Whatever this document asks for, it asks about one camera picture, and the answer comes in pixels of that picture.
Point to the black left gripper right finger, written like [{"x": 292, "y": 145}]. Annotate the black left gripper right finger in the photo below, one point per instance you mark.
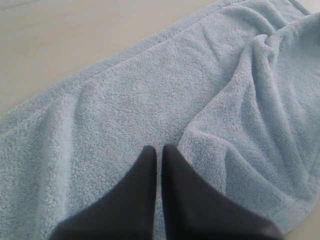
[{"x": 193, "y": 210}]

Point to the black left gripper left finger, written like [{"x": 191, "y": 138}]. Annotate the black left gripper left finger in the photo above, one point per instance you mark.
[{"x": 125, "y": 213}]

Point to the light blue terry towel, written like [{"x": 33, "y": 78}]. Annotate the light blue terry towel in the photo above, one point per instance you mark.
[{"x": 235, "y": 86}]

